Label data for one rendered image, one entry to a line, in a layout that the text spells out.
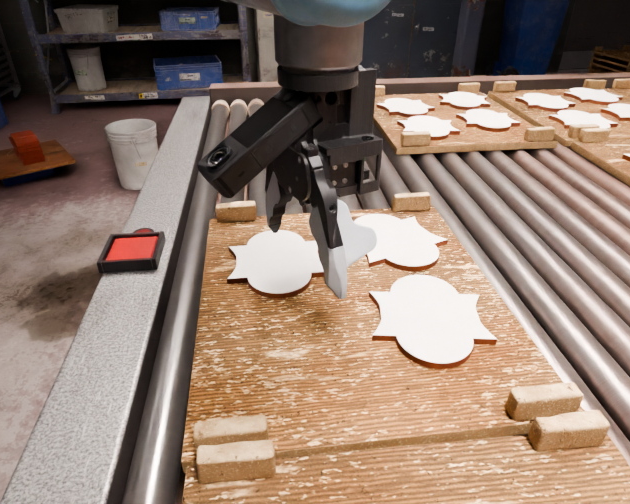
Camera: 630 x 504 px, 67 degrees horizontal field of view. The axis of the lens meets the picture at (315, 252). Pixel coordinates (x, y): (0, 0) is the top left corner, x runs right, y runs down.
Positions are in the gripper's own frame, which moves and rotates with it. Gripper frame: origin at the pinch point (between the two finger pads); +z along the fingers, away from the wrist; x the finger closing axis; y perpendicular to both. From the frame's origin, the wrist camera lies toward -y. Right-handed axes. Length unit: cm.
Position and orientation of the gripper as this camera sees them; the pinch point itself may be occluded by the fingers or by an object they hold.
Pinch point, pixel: (298, 265)
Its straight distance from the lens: 51.5
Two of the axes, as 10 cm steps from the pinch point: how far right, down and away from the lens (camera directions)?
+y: 8.7, -2.5, 4.2
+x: -4.9, -4.6, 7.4
